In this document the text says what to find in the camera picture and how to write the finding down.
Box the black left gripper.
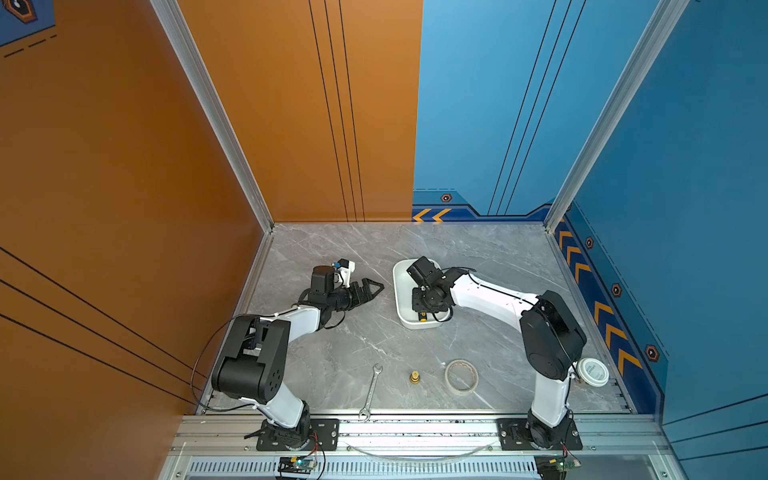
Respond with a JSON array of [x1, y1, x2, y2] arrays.
[[327, 279, 383, 314]]

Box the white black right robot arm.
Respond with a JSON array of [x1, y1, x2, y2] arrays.
[[406, 257, 587, 449]]

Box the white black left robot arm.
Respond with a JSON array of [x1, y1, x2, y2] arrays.
[[211, 278, 384, 449]]

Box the white plastic bin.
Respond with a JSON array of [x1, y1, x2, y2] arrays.
[[392, 258, 451, 330]]

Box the silver combination wrench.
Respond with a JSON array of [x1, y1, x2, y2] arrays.
[[358, 364, 383, 422]]

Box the roll of clear tape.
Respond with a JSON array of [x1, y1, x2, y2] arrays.
[[444, 359, 480, 396]]

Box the green circuit board left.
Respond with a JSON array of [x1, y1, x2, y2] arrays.
[[277, 457, 318, 479]]

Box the green circuit board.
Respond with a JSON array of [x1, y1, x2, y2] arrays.
[[277, 457, 318, 479], [534, 457, 582, 480]]

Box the green circuit board right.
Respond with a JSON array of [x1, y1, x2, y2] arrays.
[[534, 457, 582, 480]]

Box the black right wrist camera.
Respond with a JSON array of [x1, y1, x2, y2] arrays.
[[406, 256, 442, 288]]

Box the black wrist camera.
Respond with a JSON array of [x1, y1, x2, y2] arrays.
[[310, 259, 355, 295], [406, 256, 442, 288]]

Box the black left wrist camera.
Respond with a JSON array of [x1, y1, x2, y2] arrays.
[[310, 259, 355, 295]]

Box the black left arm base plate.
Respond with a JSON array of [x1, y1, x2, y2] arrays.
[[256, 418, 340, 452]]

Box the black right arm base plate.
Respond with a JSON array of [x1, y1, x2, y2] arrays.
[[496, 415, 583, 451]]

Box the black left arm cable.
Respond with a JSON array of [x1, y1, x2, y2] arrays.
[[190, 311, 259, 414]]

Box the aluminium front frame rail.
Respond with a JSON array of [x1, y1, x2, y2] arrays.
[[159, 411, 686, 479]]

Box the aluminium corner post left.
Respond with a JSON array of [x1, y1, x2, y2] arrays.
[[150, 0, 274, 235]]

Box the aluminium corner post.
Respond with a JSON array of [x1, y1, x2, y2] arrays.
[[150, 0, 274, 235], [543, 0, 690, 234]]

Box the aluminium corner post right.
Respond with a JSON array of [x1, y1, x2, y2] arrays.
[[543, 0, 690, 234]]

